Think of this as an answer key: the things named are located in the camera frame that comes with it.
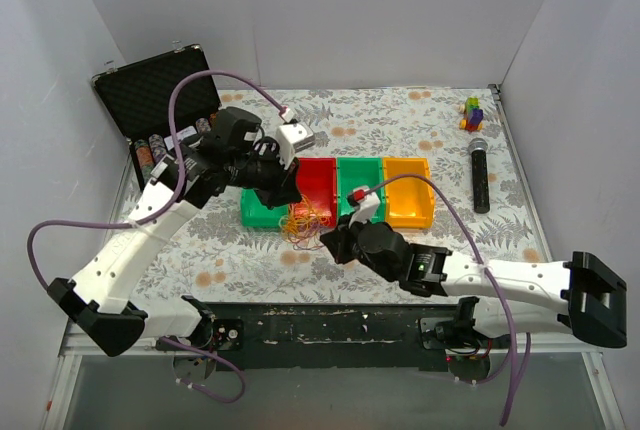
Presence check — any orange bin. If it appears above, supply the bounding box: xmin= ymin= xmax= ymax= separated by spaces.
xmin=383 ymin=157 xmax=435 ymax=229

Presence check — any purple cable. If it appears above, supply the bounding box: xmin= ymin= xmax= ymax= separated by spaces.
xmin=26 ymin=69 xmax=296 ymax=404
xmin=349 ymin=173 xmax=532 ymax=427

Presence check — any colourful toy block figure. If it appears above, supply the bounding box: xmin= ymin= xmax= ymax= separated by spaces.
xmin=459 ymin=97 xmax=484 ymax=133

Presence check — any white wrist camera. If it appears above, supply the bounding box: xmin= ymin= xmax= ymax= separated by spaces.
xmin=347 ymin=186 xmax=381 ymax=226
xmin=275 ymin=123 xmax=315 ymax=157

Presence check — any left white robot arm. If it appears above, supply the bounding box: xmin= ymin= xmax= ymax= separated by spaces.
xmin=47 ymin=107 xmax=315 ymax=357

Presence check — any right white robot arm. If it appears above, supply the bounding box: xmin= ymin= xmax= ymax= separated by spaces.
xmin=320 ymin=222 xmax=627 ymax=349

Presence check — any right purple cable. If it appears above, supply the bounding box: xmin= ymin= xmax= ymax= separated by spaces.
xmin=349 ymin=173 xmax=532 ymax=427

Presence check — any black poker chip case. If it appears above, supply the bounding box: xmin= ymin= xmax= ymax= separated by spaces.
xmin=91 ymin=44 xmax=221 ymax=188

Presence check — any floral table mat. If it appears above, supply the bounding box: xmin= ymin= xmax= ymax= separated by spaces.
xmin=134 ymin=87 xmax=549 ymax=303

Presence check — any left green bin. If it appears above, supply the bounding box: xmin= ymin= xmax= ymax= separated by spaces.
xmin=240 ymin=189 xmax=288 ymax=229

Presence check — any green bin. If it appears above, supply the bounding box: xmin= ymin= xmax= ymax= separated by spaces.
xmin=336 ymin=157 xmax=384 ymax=221
xmin=240 ymin=189 xmax=288 ymax=229

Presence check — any right green bin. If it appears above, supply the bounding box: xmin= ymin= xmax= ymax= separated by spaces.
xmin=336 ymin=157 xmax=384 ymax=221

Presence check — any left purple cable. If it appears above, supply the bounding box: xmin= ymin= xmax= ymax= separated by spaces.
xmin=26 ymin=69 xmax=296 ymax=404

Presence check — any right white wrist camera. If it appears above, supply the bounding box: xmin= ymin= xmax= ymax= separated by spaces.
xmin=347 ymin=186 xmax=381 ymax=226

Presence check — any red bin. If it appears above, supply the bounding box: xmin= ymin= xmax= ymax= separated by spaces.
xmin=292 ymin=158 xmax=337 ymax=228

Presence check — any black microphone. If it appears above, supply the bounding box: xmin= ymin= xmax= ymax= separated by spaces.
xmin=468 ymin=138 xmax=490 ymax=214

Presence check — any aluminium frame rail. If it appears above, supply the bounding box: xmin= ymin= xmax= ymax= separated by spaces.
xmin=488 ymin=84 xmax=626 ymax=429

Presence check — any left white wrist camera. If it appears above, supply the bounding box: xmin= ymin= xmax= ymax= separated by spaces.
xmin=275 ymin=123 xmax=315 ymax=157

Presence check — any orange wire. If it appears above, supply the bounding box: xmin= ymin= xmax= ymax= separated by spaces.
xmin=287 ymin=199 xmax=331 ymax=246

